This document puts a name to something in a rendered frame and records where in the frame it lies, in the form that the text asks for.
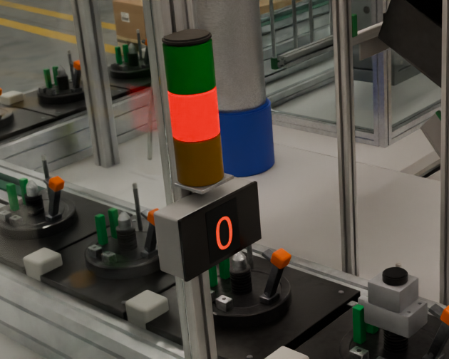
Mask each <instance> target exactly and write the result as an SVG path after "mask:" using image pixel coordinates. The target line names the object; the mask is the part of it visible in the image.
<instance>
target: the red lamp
mask: <svg viewBox="0 0 449 359"><path fill-rule="evenodd" d="M167 93H168V100H169V106H170V119H171V125H172V136H173V137H174V138H175V139H176V140H180V141H184V142H197V141H203V140H209V139H211V138H213V137H215V136H217V135H218V134H219V133H220V119H219V111H218V103H217V88H216V86H215V87H214V88H213V89H212V90H209V91H207V92H205V93H199V94H194V95H177V94H173V93H170V92H169V91H168V92H167Z"/></svg>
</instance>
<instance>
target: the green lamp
mask: <svg viewBox="0 0 449 359"><path fill-rule="evenodd" d="M162 49H163V55H164V62H165V74H166V81H167V90H168V91H169V92H170V93H173V94H177V95H194V94H199V93H205V92H207V91H209V90H212V89H213V88H214V87H215V86H216V80H215V65H214V56H213V47H212V39H211V38H210V39H209V40H208V41H206V42H204V43H200V44H197V45H192V46H169V45H166V44H165V43H163V44H162Z"/></svg>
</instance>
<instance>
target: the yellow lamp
mask: <svg viewBox="0 0 449 359"><path fill-rule="evenodd" d="M173 145H174V151H175V164H176V170H177V180H178V182H179V183H181V184H183V185H186V186H189V187H203V186H207V185H211V184H215V183H217V182H219V181H220V180H221V179H222V178H223V177H224V167H223V159H222V143H221V135H220V133H219V134H218V135H217V136H215V137H213V138H211V139H209V140H203V141H197V142H184V141H180V140H176V139H175V138H173Z"/></svg>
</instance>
